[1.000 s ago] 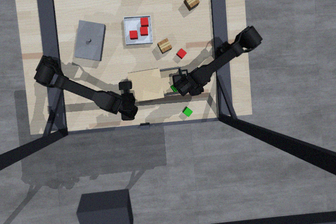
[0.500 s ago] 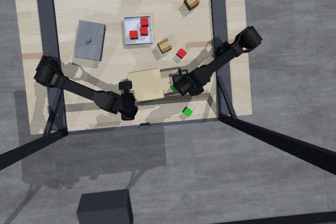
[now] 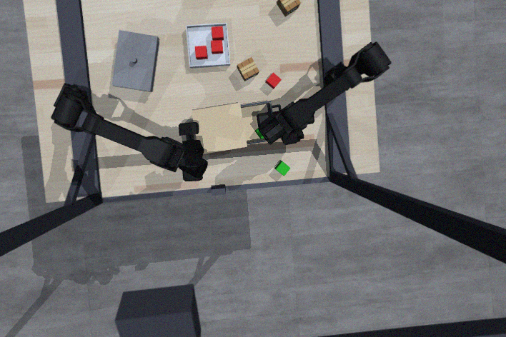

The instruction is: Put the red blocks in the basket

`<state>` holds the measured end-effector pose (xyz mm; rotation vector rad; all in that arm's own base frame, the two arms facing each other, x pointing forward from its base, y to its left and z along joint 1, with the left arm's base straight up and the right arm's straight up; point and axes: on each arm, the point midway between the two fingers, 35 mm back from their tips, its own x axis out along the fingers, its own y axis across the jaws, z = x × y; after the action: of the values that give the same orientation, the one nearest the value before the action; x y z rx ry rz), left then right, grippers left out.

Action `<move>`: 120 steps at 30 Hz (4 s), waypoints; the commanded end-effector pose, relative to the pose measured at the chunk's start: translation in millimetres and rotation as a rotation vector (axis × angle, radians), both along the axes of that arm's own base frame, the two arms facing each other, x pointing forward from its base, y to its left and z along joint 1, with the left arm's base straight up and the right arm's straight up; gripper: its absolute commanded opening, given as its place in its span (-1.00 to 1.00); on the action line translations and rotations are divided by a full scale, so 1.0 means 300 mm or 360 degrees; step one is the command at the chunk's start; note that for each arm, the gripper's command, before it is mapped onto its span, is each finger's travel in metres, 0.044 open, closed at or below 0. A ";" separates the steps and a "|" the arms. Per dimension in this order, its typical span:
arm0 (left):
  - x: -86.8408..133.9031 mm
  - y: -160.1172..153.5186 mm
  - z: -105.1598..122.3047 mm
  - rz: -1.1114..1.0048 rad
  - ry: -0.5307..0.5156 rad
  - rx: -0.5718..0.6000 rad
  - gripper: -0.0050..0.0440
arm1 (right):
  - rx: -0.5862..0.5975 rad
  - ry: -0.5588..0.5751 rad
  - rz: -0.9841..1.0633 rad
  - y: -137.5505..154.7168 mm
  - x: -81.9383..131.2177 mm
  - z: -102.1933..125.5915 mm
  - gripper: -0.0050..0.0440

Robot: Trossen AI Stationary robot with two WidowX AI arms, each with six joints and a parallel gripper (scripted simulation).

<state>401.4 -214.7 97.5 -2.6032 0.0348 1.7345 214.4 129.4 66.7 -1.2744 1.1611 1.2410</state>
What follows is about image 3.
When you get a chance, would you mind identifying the brown cardboard box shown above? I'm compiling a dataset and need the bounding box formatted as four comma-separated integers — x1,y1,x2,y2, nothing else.
277,0,301,16
237,57,259,81

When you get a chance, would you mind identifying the red block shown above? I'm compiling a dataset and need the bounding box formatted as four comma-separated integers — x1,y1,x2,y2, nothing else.
266,73,281,89
211,40,223,54
195,46,208,59
212,26,224,40

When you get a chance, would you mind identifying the green block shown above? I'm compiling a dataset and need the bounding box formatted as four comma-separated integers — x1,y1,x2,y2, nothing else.
275,161,291,176
255,128,264,139

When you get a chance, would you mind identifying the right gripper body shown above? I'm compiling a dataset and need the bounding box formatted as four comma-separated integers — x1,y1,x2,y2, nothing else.
257,112,314,130

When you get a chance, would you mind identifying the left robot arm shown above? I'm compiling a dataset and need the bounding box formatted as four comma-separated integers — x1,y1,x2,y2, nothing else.
51,83,208,178

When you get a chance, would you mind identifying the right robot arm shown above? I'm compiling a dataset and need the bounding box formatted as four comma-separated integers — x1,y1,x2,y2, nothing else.
259,42,392,145

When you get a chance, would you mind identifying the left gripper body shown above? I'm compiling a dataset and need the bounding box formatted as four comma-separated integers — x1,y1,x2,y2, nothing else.
179,122,203,181

